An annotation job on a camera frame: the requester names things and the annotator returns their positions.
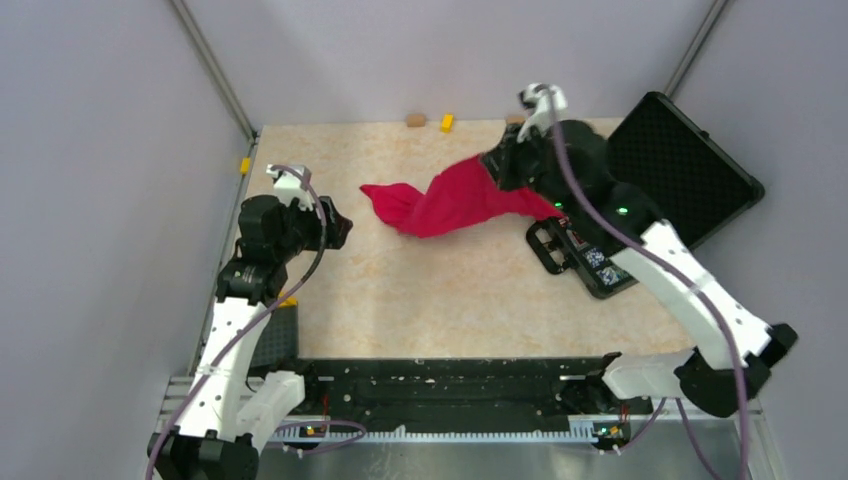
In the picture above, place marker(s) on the dark grey studded baseplate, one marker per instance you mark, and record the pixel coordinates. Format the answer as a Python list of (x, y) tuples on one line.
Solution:
[(279, 340)]

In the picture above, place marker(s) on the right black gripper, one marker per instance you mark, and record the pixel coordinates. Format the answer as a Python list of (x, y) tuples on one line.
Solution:
[(501, 159)]

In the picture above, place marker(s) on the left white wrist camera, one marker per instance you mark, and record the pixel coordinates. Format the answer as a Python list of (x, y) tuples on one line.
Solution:
[(291, 185)]

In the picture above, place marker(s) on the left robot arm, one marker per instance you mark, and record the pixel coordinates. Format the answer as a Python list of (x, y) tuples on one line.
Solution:
[(214, 433)]

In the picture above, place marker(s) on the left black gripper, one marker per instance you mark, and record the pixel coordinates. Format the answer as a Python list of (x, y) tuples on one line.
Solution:
[(329, 235)]

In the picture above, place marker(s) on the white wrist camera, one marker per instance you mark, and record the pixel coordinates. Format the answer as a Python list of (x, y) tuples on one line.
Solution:
[(545, 105), (291, 185)]

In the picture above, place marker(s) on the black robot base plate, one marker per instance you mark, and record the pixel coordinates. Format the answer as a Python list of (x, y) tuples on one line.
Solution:
[(462, 396)]

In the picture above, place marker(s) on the black case with chips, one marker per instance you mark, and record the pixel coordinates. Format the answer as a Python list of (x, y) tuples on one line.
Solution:
[(696, 184)]

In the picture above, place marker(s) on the yellow wedge block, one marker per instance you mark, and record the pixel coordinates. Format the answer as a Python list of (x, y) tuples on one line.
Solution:
[(290, 301)]

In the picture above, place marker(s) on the red t-shirt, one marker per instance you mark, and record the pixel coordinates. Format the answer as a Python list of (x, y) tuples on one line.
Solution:
[(461, 196)]

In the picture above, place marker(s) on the left tan wooden block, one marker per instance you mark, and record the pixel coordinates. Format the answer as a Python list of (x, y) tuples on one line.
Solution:
[(415, 120)]

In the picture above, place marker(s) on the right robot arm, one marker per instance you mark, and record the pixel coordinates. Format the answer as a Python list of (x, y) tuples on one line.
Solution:
[(733, 351)]

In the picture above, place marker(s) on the yellow small block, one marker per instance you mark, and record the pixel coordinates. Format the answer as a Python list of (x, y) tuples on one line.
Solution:
[(447, 123)]

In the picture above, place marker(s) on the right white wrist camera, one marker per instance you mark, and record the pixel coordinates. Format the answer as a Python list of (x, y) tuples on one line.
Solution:
[(545, 105)]

